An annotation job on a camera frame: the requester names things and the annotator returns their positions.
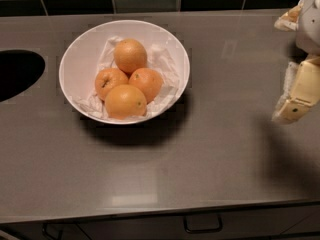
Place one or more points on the black drawer handle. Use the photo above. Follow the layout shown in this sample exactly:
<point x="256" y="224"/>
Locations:
<point x="49" y="234"/>
<point x="202" y="223"/>

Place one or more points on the orange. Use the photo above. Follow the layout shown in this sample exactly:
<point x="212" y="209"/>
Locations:
<point x="125" y="101"/>
<point x="148" y="81"/>
<point x="107" y="79"/>
<point x="130" y="55"/>

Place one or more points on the white ceramic bowl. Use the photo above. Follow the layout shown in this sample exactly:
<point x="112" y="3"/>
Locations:
<point x="140" y="31"/>

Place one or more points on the white paper napkin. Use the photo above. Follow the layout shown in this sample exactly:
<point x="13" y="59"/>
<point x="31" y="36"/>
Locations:
<point x="86" y="57"/>

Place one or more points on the black left drawer handle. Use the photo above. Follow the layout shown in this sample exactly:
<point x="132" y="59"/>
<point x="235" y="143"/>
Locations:
<point x="49" y="234"/>

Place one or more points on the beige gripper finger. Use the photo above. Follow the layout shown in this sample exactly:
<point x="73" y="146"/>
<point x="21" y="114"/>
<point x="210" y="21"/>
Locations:
<point x="301" y="91"/>
<point x="289" y="20"/>

